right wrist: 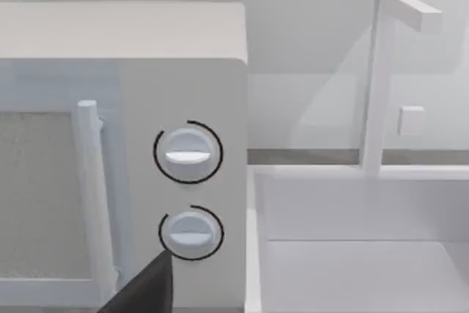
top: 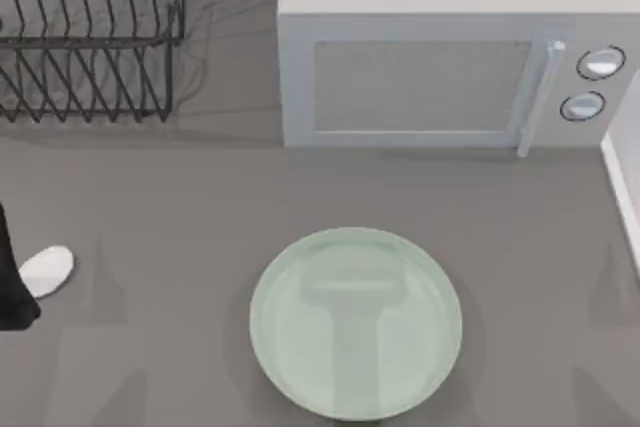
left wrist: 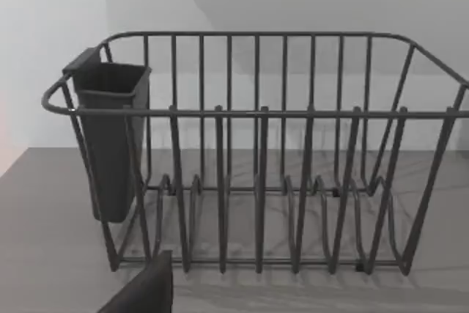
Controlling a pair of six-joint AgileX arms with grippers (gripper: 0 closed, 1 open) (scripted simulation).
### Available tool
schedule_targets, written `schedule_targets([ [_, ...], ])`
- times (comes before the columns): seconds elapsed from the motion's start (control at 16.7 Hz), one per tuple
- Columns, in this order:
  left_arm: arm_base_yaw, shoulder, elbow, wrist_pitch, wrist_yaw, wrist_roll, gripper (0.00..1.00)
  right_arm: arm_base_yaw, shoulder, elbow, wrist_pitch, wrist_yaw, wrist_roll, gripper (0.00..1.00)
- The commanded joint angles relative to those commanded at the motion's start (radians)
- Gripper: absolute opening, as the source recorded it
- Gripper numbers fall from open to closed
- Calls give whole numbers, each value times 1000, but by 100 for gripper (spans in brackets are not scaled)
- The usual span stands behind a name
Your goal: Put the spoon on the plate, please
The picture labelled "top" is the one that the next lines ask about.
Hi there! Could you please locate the pale green round plate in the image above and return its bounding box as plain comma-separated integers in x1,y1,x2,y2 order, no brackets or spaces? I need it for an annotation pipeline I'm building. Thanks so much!
248,226,464,422

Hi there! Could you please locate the microwave door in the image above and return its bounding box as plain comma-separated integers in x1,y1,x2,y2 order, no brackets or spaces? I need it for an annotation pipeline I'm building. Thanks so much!
279,14,551,149

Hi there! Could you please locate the black wire dish rack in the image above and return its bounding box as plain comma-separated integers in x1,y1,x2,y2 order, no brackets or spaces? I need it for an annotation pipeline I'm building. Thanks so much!
0,0,191,124

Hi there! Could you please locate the small microwave knob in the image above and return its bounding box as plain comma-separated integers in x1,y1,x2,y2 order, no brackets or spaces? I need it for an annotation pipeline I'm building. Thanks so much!
559,90,607,122

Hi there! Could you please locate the large microwave knob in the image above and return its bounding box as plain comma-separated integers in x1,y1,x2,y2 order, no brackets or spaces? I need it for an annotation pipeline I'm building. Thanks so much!
575,45,627,81

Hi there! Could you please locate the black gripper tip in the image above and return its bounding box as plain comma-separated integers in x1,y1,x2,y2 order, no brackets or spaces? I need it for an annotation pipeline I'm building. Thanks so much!
0,202,42,332

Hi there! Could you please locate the microwave door handle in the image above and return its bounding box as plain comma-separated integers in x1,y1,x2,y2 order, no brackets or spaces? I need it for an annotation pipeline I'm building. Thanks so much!
516,39,567,158

